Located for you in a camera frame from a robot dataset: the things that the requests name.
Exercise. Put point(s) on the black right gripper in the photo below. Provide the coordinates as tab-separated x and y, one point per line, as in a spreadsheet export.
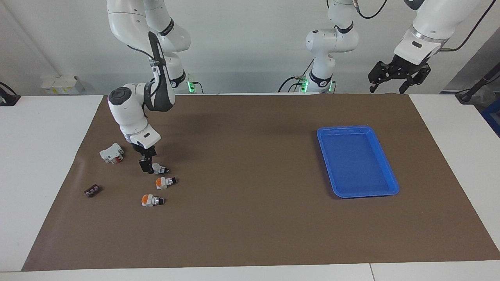
145	150

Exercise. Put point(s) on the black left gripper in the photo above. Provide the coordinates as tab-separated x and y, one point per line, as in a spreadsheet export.
402	66

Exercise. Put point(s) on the green rotary switch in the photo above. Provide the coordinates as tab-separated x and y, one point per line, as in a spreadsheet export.
159	168

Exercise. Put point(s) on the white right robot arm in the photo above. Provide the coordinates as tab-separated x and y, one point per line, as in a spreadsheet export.
131	109

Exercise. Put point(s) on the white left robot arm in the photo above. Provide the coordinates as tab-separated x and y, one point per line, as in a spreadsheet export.
433	23

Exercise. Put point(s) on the white red circuit breaker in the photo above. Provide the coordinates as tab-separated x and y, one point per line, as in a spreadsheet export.
111	153

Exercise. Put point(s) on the small black capacitor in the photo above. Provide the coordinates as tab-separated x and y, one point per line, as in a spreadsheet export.
92	191

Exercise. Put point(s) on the black tripod leg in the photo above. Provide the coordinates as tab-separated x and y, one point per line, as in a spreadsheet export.
474	88

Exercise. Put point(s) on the blue plastic tray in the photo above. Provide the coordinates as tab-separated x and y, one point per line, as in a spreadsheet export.
357	164

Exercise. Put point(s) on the blue crate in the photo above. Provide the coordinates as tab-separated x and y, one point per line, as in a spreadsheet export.
493	119

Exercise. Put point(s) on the brown table mat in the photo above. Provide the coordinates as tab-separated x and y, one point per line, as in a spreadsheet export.
250	218

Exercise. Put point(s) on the white cardboard box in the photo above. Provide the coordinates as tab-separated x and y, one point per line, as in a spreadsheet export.
60	85

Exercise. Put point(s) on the black clamp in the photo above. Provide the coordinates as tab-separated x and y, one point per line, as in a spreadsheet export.
8	97

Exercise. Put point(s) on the orange rotary switch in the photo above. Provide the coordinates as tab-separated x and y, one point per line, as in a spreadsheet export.
147	200
161	182

